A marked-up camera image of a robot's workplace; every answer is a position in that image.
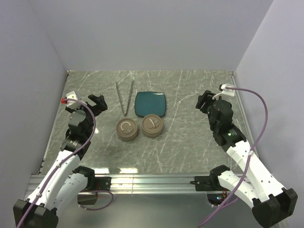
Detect aluminium mounting rail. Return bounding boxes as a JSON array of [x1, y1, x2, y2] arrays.
[[26, 172, 278, 195]]

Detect beige lid with handle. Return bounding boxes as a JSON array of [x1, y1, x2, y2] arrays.
[[142, 114, 164, 133]]

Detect teal square plate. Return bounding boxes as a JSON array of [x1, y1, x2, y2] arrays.
[[134, 91, 167, 117]]

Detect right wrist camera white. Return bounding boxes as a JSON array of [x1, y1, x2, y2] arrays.
[[219, 84, 236, 97]]

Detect steel lunch container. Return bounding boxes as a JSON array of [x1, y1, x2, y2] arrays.
[[117, 132, 138, 142], [142, 129, 162, 138]]

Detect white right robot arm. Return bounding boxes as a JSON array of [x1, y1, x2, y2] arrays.
[[196, 90, 298, 228]]

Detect right steel lunch container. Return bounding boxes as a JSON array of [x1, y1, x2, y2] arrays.
[[142, 129, 162, 138]]

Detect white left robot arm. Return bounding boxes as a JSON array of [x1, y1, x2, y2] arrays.
[[13, 92, 108, 228]]

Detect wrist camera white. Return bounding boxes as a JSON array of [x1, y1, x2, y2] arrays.
[[219, 84, 236, 97], [61, 91, 82, 110]]

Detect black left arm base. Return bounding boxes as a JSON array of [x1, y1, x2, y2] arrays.
[[80, 176, 112, 192]]

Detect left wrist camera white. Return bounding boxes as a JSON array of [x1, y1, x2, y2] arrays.
[[61, 91, 82, 110]]

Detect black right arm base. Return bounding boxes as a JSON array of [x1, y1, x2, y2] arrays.
[[190, 175, 223, 191]]

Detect left steel lunch container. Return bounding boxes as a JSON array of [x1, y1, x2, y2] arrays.
[[117, 132, 138, 142]]

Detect metal food tongs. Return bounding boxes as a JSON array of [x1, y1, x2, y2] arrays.
[[115, 77, 134, 116]]

